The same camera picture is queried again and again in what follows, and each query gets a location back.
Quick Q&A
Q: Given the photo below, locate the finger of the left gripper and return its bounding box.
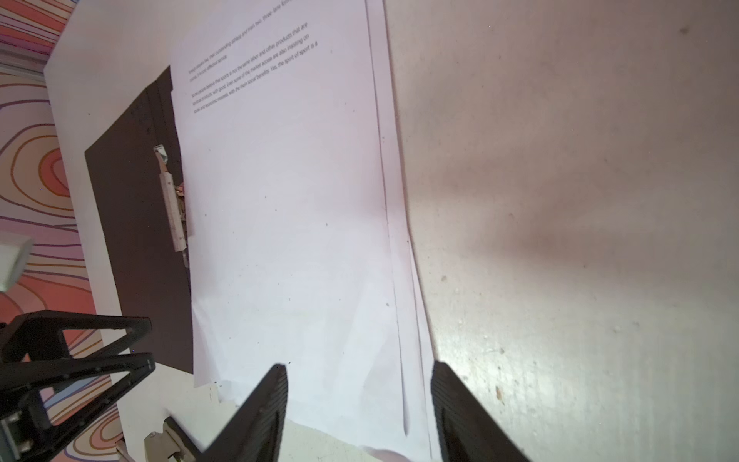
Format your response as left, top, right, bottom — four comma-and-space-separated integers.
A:
1, 353, 155, 461
1, 310, 152, 361

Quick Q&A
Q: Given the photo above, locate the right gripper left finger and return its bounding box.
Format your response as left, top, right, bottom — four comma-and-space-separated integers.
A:
198, 364, 289, 462

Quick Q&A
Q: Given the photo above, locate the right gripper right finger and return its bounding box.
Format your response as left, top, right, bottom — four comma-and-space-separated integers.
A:
430, 361, 529, 462

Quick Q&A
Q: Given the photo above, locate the printed paper sheets stack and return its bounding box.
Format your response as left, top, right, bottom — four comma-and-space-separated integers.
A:
171, 1, 439, 461

